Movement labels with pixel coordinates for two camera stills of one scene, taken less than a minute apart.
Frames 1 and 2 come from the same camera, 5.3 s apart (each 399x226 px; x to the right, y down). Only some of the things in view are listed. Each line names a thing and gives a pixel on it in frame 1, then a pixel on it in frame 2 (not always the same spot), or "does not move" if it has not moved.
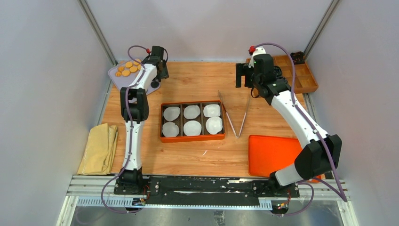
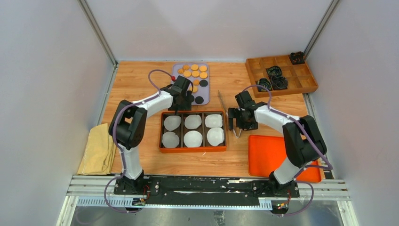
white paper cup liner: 213,125 -> 215,136
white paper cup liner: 211,110 -> 213,120
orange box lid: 267,154 does not move
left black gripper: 163,75 -> 186,105
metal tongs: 245,111 does not move
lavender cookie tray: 126,81 -> 198,73
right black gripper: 243,69 -> 232,114
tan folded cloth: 99,150 does not move
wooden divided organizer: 305,81 does not move
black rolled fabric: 298,57 does not move
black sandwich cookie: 155,84 -> 203,83
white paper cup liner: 170,129 -> 170,140
